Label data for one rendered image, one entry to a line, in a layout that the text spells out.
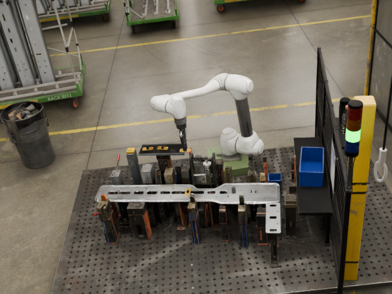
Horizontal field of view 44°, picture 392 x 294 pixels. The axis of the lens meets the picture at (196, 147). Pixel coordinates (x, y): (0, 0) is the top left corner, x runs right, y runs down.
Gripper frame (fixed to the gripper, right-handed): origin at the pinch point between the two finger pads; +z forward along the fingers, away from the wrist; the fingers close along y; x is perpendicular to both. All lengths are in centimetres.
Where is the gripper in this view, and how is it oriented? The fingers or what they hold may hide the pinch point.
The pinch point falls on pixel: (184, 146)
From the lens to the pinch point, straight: 355.0
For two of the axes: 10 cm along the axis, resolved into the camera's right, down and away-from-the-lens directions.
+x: 9.8, -0.3, -1.7
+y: -1.3, 5.7, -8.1
